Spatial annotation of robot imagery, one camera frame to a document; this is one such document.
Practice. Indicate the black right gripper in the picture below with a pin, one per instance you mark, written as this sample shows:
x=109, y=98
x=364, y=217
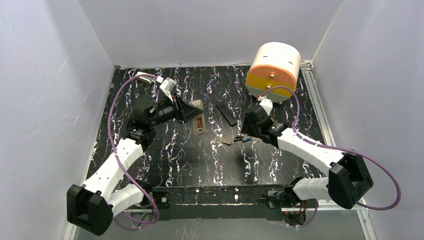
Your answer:
x=251, y=120

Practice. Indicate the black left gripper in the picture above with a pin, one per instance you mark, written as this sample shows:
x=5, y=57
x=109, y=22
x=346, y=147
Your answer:
x=178, y=109

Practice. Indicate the white remote control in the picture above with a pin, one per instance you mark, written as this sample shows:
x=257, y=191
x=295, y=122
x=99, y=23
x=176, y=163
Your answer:
x=199, y=124

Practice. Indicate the beige battery cover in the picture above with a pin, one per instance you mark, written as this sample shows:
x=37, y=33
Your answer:
x=226, y=141

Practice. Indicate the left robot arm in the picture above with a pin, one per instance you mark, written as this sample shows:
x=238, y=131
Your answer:
x=93, y=204

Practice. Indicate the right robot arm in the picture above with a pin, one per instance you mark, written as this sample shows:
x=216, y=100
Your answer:
x=347, y=178

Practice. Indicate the small white clip object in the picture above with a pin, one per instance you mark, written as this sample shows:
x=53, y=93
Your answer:
x=142, y=76

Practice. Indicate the pink orange cylindrical drawer box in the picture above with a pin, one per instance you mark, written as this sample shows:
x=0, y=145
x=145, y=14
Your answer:
x=275, y=64

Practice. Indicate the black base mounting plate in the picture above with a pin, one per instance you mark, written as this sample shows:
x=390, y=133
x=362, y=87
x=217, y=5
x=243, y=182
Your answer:
x=228, y=202

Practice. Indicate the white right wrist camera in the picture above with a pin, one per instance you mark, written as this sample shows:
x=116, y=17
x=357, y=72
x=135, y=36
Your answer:
x=266, y=104

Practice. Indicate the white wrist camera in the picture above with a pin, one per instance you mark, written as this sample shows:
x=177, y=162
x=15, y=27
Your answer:
x=169, y=88
x=266, y=104

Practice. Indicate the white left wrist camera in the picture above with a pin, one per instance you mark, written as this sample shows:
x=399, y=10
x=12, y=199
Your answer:
x=169, y=88

